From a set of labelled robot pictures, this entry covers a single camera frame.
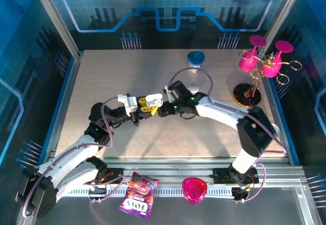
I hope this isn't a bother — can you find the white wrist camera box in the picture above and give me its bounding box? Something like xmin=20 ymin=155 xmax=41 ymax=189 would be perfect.
xmin=165 ymin=83 xmax=174 ymax=103
xmin=117 ymin=93 xmax=139 ymax=115

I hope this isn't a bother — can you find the aluminium frame post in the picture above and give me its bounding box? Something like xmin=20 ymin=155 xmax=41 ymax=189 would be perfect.
xmin=28 ymin=0 xmax=85 ymax=60
xmin=261 ymin=0 xmax=308 ymax=58

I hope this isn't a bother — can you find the light blue oval earbud case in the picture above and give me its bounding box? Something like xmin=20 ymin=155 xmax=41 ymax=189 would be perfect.
xmin=188 ymin=83 xmax=201 ymax=95

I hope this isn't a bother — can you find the white slotted cable duct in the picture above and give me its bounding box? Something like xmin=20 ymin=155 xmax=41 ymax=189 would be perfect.
xmin=39 ymin=188 xmax=236 ymax=198

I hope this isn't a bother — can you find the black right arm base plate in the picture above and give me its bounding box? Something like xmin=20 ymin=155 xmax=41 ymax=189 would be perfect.
xmin=212 ymin=167 xmax=260 ymax=185

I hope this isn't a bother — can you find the white cup with blue lid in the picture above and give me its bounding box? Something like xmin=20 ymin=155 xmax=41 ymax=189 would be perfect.
xmin=187 ymin=51 xmax=206 ymax=73

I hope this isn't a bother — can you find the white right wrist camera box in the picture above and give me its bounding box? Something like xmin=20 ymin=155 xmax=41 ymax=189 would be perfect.
xmin=165 ymin=83 xmax=174 ymax=103

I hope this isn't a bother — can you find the black right controller box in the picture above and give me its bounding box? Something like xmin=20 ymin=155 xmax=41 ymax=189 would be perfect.
xmin=232 ymin=186 xmax=252 ymax=202

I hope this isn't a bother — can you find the aluminium frame beam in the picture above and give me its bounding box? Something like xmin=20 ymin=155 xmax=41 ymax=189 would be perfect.
xmin=32 ymin=157 xmax=308 ymax=185

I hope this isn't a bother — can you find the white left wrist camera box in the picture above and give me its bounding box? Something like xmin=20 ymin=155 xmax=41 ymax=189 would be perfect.
xmin=117 ymin=93 xmax=139 ymax=115

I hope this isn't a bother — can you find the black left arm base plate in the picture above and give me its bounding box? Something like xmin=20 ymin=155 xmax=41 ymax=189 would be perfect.
xmin=77 ymin=168 xmax=123 ymax=185

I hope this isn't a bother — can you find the pink plastic wine glass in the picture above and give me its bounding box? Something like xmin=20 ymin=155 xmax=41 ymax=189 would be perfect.
xmin=262 ymin=40 xmax=294 ymax=78
xmin=238 ymin=35 xmax=267 ymax=73

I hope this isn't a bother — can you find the purple candy bag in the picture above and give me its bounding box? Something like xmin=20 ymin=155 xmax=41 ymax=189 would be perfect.
xmin=118 ymin=171 xmax=160 ymax=221

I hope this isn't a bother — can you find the pink translucent plastic container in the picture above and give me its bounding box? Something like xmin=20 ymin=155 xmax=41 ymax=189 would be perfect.
xmin=181 ymin=176 xmax=207 ymax=205

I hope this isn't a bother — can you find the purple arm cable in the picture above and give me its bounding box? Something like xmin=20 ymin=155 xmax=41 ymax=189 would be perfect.
xmin=22 ymin=96 xmax=127 ymax=218
xmin=165 ymin=67 xmax=287 ymax=205

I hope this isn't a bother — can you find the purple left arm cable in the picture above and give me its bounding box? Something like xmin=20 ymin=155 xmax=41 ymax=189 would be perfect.
xmin=22 ymin=96 xmax=127 ymax=218

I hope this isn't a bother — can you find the gold wire glass rack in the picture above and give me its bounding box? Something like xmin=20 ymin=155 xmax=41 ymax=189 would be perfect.
xmin=233 ymin=49 xmax=303 ymax=108

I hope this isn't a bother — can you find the black controller box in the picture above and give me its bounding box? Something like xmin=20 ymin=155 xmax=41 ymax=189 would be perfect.
xmin=88 ymin=183 xmax=107 ymax=198
xmin=232 ymin=186 xmax=252 ymax=202

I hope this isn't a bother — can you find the black left controller box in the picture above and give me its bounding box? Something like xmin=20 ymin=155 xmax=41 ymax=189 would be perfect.
xmin=88 ymin=183 xmax=107 ymax=198

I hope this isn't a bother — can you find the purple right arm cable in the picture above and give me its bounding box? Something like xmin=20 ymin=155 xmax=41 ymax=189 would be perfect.
xmin=165 ymin=67 xmax=287 ymax=205

